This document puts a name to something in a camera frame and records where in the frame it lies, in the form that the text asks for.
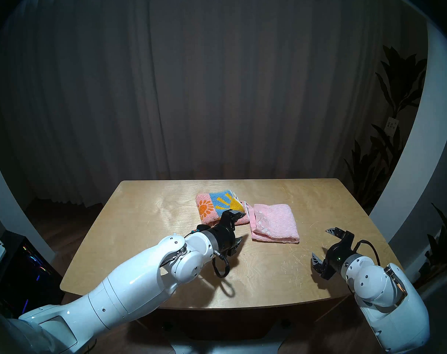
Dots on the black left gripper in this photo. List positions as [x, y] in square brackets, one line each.
[223, 237]

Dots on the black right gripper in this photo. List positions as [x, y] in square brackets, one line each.
[339, 253]

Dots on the sunflower print terry towel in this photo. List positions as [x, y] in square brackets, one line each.
[212, 205]

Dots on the plain pink terry towel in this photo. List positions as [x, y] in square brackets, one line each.
[273, 222]

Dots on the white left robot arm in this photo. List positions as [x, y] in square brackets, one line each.
[135, 283]

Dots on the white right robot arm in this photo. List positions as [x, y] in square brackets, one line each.
[385, 301]

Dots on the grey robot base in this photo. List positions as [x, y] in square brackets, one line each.
[227, 349]

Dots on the white paper plant tag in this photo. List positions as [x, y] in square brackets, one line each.
[392, 126]

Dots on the grey pleated curtain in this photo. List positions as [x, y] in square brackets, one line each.
[208, 80]

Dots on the tall dark leafy plant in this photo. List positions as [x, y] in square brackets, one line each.
[400, 80]

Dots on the black computer tower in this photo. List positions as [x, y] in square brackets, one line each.
[24, 279]

